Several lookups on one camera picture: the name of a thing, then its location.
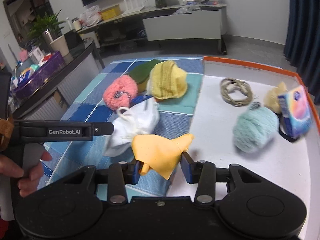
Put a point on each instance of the black rolled mat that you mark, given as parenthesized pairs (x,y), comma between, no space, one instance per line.
(224,48)

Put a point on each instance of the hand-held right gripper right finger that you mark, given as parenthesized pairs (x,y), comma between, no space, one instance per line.
(186,170)

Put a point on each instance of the yellow striped towel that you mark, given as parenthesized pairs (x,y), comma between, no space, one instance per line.
(170,80)

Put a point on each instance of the beige cup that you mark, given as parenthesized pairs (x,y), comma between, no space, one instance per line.
(60,46)

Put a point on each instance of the green and yellow sponge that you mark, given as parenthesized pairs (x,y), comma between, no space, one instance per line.
(142,72)

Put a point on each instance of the dark curved side table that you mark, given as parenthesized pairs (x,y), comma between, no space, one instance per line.
(80,52)

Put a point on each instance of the white plastic bag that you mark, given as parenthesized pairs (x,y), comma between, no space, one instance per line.
(90,16)

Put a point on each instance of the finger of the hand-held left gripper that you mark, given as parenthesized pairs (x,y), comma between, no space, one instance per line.
(103,129)

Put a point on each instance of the pile of small boxes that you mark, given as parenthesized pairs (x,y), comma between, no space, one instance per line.
(37,55)

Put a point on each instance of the yellow cardboard box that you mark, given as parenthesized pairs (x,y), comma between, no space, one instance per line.
(111,13)

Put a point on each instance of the long grey television cabinet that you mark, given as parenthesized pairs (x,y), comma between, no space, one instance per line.
(223,22)

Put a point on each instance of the colourful tissue packet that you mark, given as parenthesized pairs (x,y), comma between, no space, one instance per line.
(296,112)

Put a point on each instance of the clear plastic bag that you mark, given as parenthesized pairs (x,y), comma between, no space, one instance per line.
(186,10)

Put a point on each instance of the large white cabinet drawer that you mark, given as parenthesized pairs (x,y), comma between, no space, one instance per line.
(182,26)

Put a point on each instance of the white jar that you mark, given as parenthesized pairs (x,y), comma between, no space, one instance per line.
(76,24)

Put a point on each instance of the teal fluffy scrunchie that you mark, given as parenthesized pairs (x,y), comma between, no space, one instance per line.
(255,130)

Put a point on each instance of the orange cloth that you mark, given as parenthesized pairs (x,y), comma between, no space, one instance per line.
(157,152)

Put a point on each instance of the white box with orange rim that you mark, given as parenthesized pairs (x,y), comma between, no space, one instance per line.
(212,130)

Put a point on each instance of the white slim bottle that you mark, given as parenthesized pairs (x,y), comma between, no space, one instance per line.
(67,22)

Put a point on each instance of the dark shelving unit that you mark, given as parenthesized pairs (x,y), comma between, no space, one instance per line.
(25,10)

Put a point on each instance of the steel thermos bottle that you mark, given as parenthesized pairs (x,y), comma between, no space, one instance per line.
(47,37)

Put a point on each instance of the white router with antennas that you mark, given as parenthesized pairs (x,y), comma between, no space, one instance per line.
(132,10)

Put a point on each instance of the pink fluffy scrunchie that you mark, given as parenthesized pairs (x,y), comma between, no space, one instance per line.
(120,87)

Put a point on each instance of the purple tray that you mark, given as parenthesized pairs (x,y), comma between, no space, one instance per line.
(42,73)

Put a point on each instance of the dark blue curtain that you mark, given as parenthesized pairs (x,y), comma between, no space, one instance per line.
(302,17)

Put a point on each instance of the pile of small desk items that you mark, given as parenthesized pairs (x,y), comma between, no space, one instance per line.
(197,2)

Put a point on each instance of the blue checkered blanket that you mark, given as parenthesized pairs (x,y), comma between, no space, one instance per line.
(87,110)

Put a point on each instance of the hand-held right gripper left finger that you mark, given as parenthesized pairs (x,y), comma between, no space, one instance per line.
(136,172)

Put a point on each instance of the white face mask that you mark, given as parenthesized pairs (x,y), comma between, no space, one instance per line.
(140,120)

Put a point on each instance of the black box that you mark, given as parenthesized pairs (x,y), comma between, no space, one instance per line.
(73,40)

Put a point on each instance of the leafy green potted plant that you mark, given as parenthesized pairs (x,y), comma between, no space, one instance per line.
(42,25)

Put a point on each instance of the person's left hand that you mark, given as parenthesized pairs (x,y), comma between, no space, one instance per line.
(30,178)

